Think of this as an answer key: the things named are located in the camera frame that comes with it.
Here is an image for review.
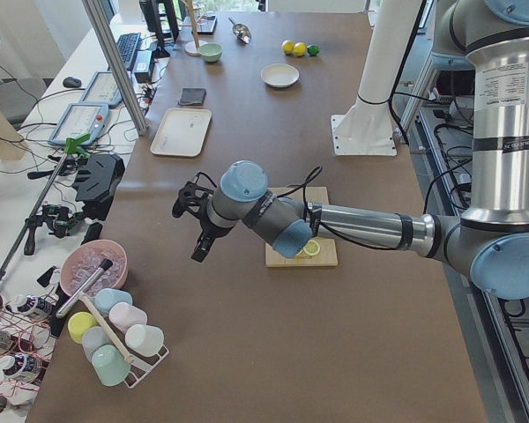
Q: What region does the lower blue teach pendant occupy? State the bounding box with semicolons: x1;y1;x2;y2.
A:
48;102;109;146

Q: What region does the upper blue teach pendant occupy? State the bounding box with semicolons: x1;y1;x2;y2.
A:
80;71;123;108

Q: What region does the aluminium frame post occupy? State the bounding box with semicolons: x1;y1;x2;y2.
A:
82;0;148;136

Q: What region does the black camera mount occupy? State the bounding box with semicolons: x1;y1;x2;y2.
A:
171;171;217;220

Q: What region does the black plastic bracket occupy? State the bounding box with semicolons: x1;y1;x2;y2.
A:
72;153;125;220

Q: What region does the lemon slice upper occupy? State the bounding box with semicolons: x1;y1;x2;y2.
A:
302;239;321;257

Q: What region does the green handled grabber tool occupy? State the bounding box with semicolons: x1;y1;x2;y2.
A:
0;134;92;301

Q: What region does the pink cup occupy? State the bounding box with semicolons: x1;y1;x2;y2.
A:
108;301;148;333

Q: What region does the black keyboard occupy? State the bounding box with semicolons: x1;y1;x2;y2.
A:
116;33;141;71

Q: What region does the black computer mouse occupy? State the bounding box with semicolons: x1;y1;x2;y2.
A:
63;77;82;88

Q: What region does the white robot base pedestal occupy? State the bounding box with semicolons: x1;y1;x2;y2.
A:
332;0;426;156

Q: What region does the blue cup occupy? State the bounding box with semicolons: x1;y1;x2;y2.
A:
93;288;133;317

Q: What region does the wooden cutting board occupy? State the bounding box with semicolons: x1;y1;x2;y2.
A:
265;187;338;268

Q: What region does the white cup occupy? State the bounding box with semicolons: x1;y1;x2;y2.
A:
125;324;164;357

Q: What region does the cream rectangular tray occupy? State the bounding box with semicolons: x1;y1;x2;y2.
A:
150;108;212;158

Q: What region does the mint green bowl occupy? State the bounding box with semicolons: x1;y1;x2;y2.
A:
198;42;223;63

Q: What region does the yellow lemon near lime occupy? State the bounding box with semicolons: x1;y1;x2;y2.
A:
292;42;307;57

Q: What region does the metal scoop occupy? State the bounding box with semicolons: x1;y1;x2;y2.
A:
228;17;252;44

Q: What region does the yellow lemon far from lime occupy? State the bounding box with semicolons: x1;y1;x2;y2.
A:
281;40;294;55

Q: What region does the wooden cup stand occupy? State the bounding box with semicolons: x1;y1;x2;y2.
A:
180;0;201;56

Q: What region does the black computer monitor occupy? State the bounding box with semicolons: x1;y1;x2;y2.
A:
138;0;179;59

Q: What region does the cream round plate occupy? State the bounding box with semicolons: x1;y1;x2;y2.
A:
260;63;300;88

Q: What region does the mint cup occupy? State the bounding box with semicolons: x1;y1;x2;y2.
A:
92;345;130;387

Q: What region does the white cup rack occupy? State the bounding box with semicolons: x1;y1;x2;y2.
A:
68;294;170;390

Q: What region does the metal muddler in bowl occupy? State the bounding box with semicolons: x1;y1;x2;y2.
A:
55;258;113;319

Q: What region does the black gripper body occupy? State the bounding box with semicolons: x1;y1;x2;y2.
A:
198;210;229;241

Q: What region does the grey folded cloth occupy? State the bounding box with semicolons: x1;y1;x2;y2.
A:
178;87;206;106

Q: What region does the yellow cup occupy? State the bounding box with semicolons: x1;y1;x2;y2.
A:
68;311;98;345

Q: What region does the blue teach pendant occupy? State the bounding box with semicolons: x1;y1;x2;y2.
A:
80;71;123;108
48;102;109;146

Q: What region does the green lime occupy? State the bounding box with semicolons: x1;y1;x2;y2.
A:
307;44;320;56

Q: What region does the grey cup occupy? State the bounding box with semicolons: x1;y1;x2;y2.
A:
81;326;111;362

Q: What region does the pink bowl with ice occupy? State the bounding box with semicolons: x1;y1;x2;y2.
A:
60;240;129;297

